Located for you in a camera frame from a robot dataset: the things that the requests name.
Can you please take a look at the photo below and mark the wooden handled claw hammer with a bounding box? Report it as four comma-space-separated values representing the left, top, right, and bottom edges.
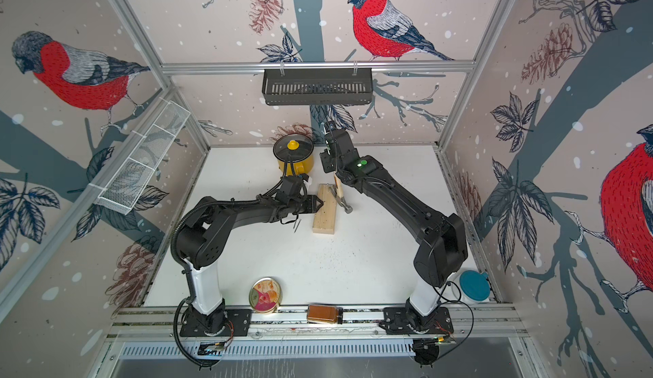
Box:
329, 174, 353, 214

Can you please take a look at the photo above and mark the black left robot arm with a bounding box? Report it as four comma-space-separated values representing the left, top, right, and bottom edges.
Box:
169, 174, 324, 369

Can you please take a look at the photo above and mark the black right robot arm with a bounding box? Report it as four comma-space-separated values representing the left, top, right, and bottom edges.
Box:
321, 122, 469, 334

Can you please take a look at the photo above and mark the wooden block with nails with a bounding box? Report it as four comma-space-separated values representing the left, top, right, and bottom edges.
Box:
312, 184, 338, 235

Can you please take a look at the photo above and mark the yellow pot with glass lid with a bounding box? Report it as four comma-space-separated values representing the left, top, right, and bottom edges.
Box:
273, 134, 315, 176

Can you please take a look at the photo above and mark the round decorated tin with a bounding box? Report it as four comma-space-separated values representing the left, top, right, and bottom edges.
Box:
248, 278, 282, 313

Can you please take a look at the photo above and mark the small brown box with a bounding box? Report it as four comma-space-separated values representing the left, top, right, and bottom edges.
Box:
306, 304, 343, 325

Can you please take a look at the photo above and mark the teal and white round container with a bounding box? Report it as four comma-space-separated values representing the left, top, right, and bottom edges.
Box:
455, 269, 491, 304

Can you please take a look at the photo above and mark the black hanging wall basket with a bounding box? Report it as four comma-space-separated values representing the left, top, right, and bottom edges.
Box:
262, 68, 373, 106

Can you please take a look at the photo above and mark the white wire mesh shelf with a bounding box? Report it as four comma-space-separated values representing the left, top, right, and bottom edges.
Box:
95, 99, 190, 215

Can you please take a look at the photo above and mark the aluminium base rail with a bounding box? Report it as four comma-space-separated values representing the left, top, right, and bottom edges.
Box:
107, 303, 528, 341

